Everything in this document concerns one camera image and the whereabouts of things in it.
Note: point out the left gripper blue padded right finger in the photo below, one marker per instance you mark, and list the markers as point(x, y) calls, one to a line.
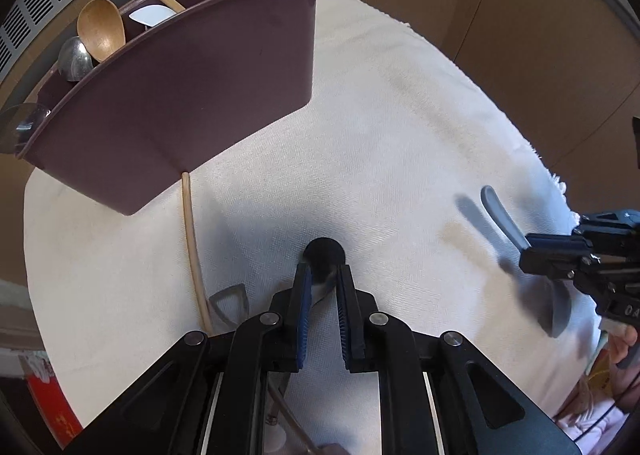
point(354, 346)

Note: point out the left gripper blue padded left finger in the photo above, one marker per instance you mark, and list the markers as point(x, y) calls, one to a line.
point(297, 318)

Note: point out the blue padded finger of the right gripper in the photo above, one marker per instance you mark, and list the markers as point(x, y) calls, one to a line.
point(623, 218)
point(554, 256)

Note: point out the grey silicone spatula spoon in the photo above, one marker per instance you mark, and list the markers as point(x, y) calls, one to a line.
point(560, 296)

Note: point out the white ceramic spoon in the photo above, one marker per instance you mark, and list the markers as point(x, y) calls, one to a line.
point(151, 15)

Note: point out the wooden spoon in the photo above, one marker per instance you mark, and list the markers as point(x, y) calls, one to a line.
point(100, 28)

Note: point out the metal shovel-shaped spoon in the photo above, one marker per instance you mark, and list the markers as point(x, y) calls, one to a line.
point(230, 306)

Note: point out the black-handled steel spoon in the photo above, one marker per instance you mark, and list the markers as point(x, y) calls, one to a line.
point(74, 60)

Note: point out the person's right hand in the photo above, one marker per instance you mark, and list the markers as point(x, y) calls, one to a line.
point(620, 340)

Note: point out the white table cloth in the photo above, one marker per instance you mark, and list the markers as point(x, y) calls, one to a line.
point(388, 158)

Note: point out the maroon plastic utensil holder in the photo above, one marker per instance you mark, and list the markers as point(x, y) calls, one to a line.
point(175, 96)

